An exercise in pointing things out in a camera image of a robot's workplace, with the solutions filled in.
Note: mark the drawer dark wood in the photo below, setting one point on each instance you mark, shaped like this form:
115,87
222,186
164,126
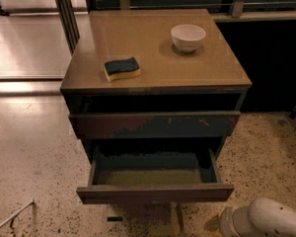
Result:
208,188

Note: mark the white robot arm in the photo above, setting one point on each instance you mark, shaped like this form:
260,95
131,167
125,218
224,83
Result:
263,217

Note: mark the top drawer dark front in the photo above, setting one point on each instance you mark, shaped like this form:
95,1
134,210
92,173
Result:
154,125

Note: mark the brown drawer cabinet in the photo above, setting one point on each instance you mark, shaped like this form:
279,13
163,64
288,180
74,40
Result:
209,79

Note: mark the black tape floor marker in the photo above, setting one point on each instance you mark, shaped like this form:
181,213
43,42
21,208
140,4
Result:
114,219

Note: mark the white ceramic bowl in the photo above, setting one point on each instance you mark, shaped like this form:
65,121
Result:
187,38

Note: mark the yellow sponge dark scrub top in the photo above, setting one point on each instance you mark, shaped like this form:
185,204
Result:
122,69

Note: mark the metal rod on floor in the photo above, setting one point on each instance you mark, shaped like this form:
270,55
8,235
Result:
16,213

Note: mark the metal window frame post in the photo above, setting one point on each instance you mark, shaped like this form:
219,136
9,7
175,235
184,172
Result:
68,21

